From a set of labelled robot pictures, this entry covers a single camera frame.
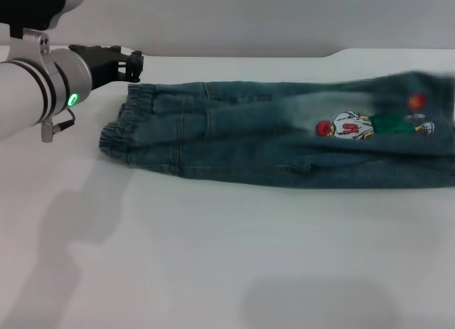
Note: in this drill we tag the blue denim shorts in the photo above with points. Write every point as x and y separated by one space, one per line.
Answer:
249 155

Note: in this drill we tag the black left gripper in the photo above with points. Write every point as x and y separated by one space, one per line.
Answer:
103 66

